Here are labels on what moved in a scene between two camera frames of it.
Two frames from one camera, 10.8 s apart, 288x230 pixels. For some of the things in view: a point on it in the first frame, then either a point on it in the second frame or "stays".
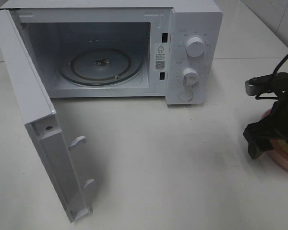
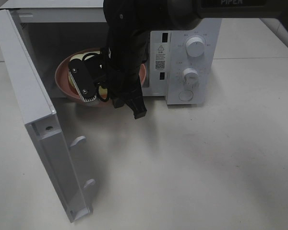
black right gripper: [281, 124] -> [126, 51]
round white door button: [186, 95] stays
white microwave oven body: [173, 49] stays
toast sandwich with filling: [283, 145] -> [103, 91]
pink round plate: [282, 153] -> [64, 82]
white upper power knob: [195, 46] stays
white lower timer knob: [190, 76] stays
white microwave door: [39, 114] stays
